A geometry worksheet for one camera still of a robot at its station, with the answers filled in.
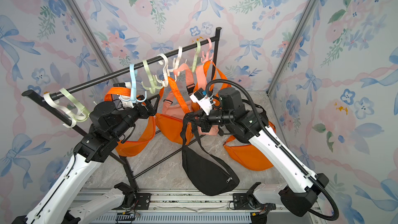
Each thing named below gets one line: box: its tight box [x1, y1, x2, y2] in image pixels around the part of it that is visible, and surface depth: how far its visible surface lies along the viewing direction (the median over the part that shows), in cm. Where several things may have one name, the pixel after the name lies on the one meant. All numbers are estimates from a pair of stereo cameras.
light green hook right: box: [191, 40, 202, 73], surface depth 64 cm
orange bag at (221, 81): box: [194, 60, 232, 107], surface depth 69 cm
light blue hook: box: [119, 63, 147, 104], surface depth 50 cm
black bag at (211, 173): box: [179, 112, 240, 196], surface depth 76 cm
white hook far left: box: [43, 92, 82, 129], surface depth 48 cm
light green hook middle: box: [140, 59, 164, 94], surface depth 58 cm
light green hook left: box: [59, 87, 90, 123], surface depth 49 cm
